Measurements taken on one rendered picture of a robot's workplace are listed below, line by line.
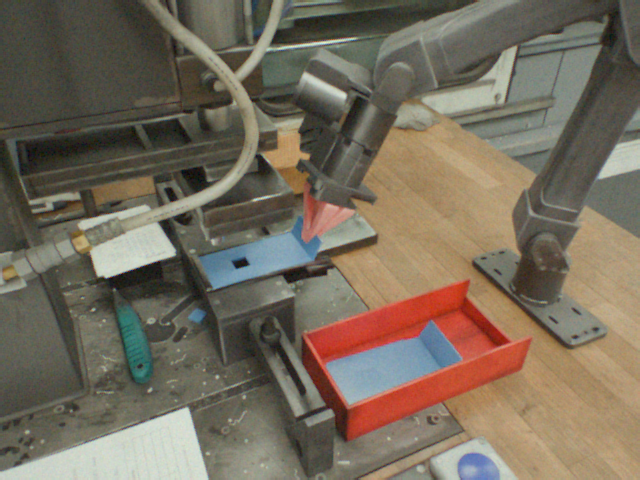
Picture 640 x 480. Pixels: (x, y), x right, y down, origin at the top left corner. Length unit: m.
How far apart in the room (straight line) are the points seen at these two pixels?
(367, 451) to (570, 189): 0.39
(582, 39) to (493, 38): 1.11
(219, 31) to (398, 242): 0.49
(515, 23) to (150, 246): 0.56
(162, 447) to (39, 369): 0.16
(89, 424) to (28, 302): 0.16
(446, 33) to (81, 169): 0.40
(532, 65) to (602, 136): 0.99
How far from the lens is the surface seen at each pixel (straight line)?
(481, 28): 0.66
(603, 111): 0.72
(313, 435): 0.58
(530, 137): 1.80
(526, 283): 0.84
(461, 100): 1.57
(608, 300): 0.92
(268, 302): 0.69
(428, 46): 0.66
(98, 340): 0.81
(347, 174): 0.70
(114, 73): 0.54
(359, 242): 0.90
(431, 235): 0.96
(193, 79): 0.58
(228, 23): 0.58
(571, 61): 1.79
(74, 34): 0.53
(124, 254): 0.86
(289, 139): 1.11
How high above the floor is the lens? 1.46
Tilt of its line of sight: 38 degrees down
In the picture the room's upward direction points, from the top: straight up
